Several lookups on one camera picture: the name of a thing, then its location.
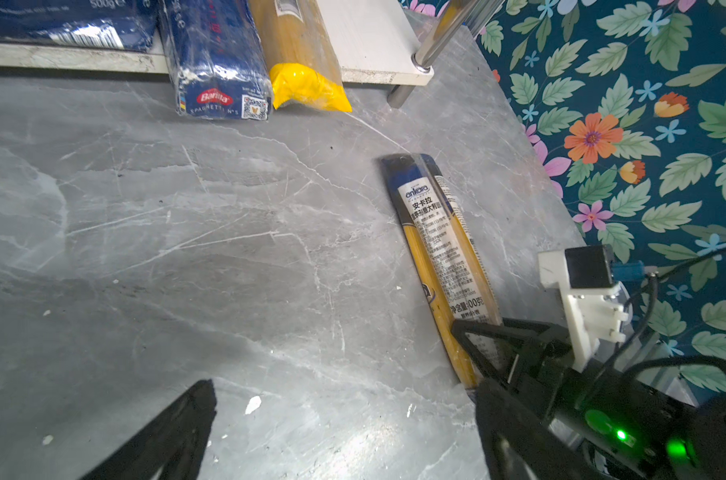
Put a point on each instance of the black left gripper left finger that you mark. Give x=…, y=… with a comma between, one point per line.
x=172, y=445

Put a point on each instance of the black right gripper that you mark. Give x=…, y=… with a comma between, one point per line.
x=645, y=432

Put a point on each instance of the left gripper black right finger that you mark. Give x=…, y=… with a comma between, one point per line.
x=506, y=426

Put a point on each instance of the clear spaghetti bag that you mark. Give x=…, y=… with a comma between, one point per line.
x=454, y=281

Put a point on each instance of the yellow spaghetti bag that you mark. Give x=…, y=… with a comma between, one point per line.
x=300, y=59

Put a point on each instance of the blue Barilla spaghetti bag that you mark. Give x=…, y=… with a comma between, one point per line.
x=215, y=59

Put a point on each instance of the blue Barilla pasta bag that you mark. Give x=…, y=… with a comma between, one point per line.
x=103, y=24

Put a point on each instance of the white two-tier shelf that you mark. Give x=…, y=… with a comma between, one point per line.
x=374, y=45

